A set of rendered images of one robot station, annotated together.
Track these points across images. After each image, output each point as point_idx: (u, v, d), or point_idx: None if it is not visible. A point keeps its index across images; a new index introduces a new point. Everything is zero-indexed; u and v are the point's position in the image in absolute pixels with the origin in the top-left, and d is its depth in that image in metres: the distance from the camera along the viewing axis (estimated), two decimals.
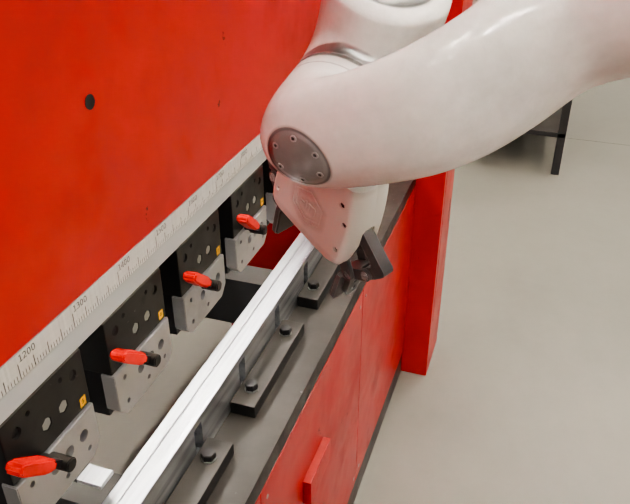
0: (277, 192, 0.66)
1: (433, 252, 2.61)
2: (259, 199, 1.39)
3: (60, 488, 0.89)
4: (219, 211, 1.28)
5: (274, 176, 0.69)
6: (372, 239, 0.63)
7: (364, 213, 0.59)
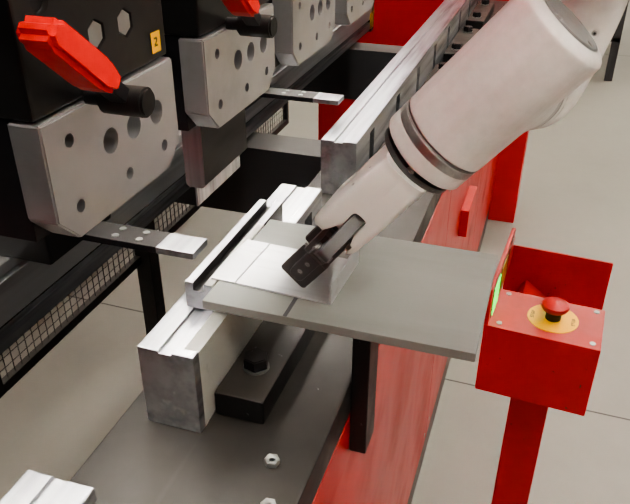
0: (353, 174, 0.71)
1: None
2: None
3: (359, 8, 0.96)
4: None
5: None
6: (349, 229, 0.63)
7: (373, 187, 0.61)
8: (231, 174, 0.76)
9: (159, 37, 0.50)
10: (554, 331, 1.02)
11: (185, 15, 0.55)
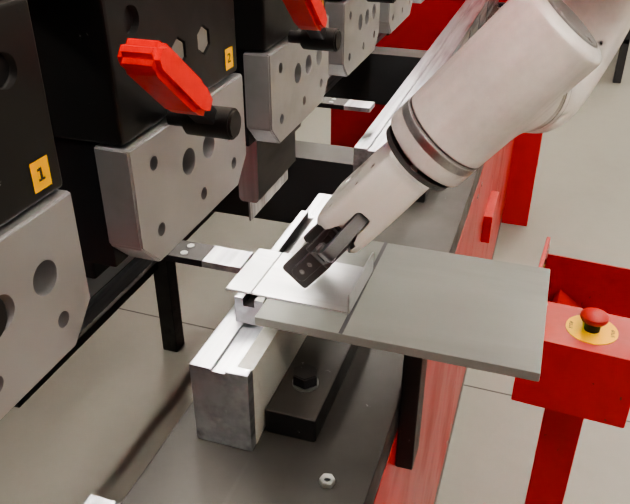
0: (351, 174, 0.71)
1: None
2: None
3: (399, 16, 0.95)
4: None
5: None
6: (353, 228, 0.63)
7: (377, 185, 0.61)
8: (280, 187, 0.74)
9: (232, 53, 0.48)
10: (594, 342, 1.01)
11: (251, 29, 0.54)
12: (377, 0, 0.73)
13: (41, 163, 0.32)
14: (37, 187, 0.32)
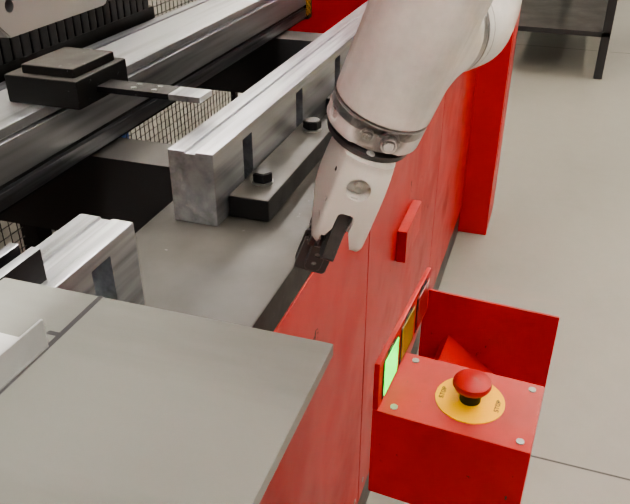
0: (365, 237, 0.65)
1: (500, 84, 2.39)
2: None
3: None
4: None
5: None
6: None
7: None
8: None
9: None
10: (468, 420, 0.72)
11: None
12: None
13: None
14: None
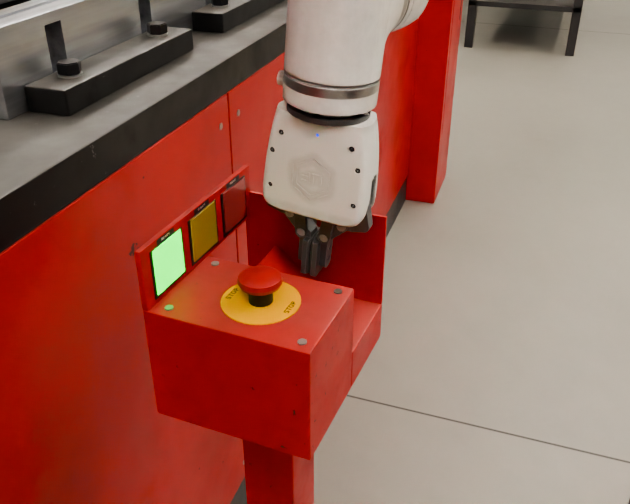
0: (270, 190, 0.67)
1: (443, 41, 2.29)
2: None
3: None
4: None
5: None
6: (367, 196, 0.67)
7: (371, 151, 0.63)
8: None
9: None
10: (249, 321, 0.62)
11: None
12: None
13: None
14: None
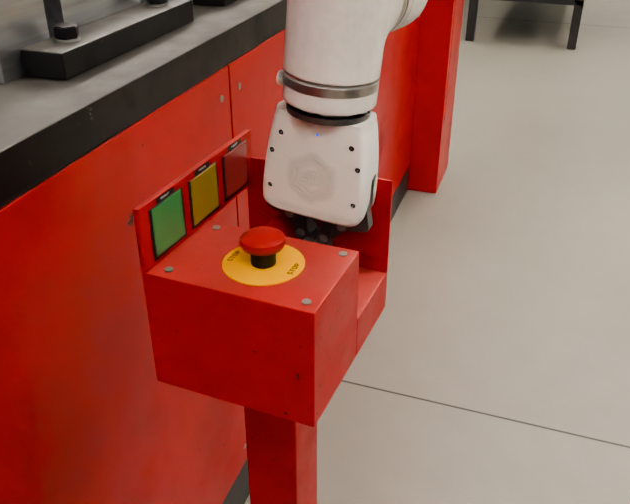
0: (270, 190, 0.67)
1: (445, 28, 2.27)
2: None
3: None
4: None
5: None
6: (367, 196, 0.67)
7: (371, 151, 0.63)
8: None
9: None
10: (252, 281, 0.60)
11: None
12: None
13: None
14: None
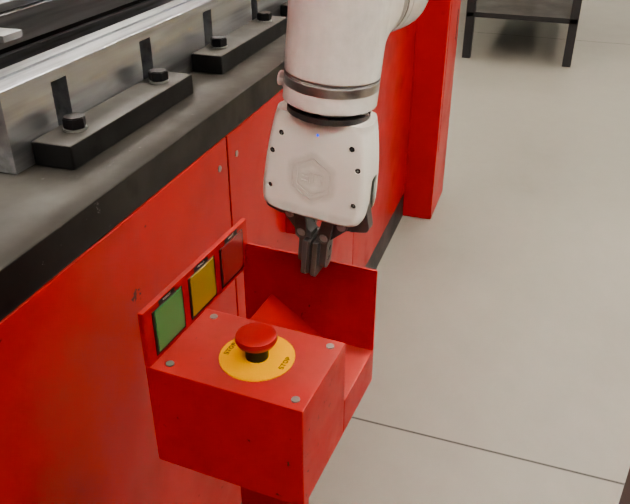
0: (270, 190, 0.67)
1: (439, 61, 2.32)
2: None
3: None
4: None
5: None
6: (367, 196, 0.67)
7: (372, 152, 0.63)
8: None
9: None
10: (246, 377, 0.65)
11: None
12: None
13: None
14: None
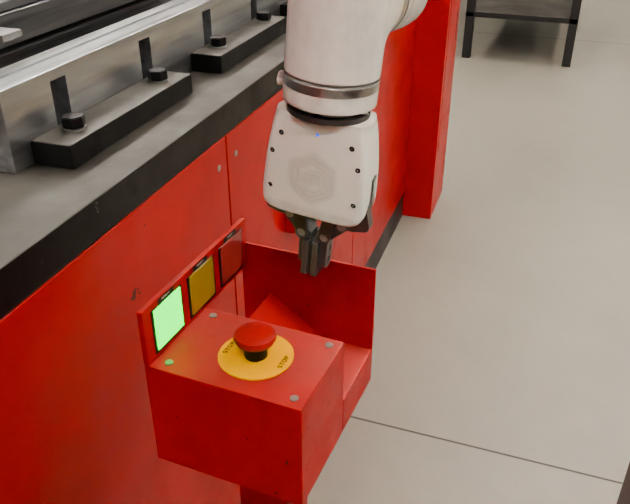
0: (270, 190, 0.67)
1: (439, 61, 2.32)
2: None
3: None
4: None
5: None
6: (367, 196, 0.67)
7: (371, 151, 0.63)
8: None
9: None
10: (245, 376, 0.65)
11: None
12: None
13: None
14: None
